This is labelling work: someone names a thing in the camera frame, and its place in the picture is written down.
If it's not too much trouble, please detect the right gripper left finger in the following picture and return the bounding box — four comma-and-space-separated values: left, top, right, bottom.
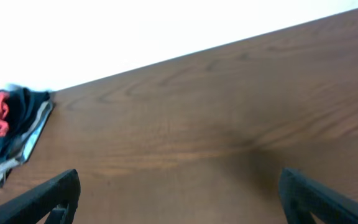
0, 169, 81, 224

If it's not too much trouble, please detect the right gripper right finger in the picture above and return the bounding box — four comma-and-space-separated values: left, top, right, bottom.
278, 168, 358, 224

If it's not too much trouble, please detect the light blue folded garment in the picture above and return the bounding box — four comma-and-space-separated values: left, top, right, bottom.
19, 101, 53, 163

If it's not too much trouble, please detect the navy folded garment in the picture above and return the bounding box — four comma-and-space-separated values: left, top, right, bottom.
0, 88, 50, 163

